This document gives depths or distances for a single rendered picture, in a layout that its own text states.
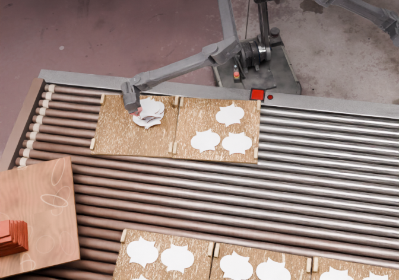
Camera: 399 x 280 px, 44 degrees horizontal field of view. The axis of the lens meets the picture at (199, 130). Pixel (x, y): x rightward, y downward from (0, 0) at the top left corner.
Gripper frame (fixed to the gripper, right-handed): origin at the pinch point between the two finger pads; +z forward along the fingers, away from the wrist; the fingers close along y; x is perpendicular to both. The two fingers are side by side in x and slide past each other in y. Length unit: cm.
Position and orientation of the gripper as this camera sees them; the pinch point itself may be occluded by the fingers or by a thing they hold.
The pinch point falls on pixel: (135, 109)
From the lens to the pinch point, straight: 241.9
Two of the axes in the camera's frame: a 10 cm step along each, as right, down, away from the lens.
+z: 0.9, 4.9, 8.7
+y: 3.2, 8.1, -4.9
